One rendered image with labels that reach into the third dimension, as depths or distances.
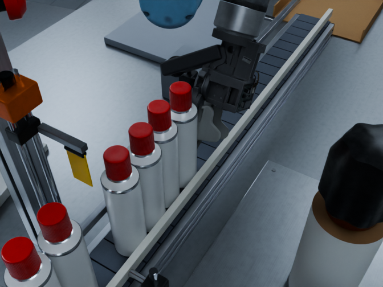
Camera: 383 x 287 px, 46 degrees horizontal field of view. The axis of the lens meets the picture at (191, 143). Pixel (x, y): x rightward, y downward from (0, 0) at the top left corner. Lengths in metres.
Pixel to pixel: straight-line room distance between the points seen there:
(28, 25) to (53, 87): 0.32
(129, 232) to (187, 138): 0.17
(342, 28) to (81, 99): 0.75
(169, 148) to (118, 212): 0.12
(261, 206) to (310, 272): 0.20
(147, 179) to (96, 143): 0.34
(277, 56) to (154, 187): 0.57
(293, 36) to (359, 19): 0.28
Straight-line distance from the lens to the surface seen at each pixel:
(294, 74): 1.06
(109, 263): 0.71
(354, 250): 0.54
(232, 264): 0.70
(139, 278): 0.66
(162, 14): 0.58
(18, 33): 1.37
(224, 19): 0.71
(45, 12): 1.45
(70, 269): 0.57
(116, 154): 0.56
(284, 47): 1.15
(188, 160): 0.73
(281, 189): 0.80
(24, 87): 0.51
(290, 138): 0.97
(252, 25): 0.71
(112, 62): 1.18
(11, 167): 0.65
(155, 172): 0.62
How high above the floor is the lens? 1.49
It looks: 45 degrees down
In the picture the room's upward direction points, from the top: straight up
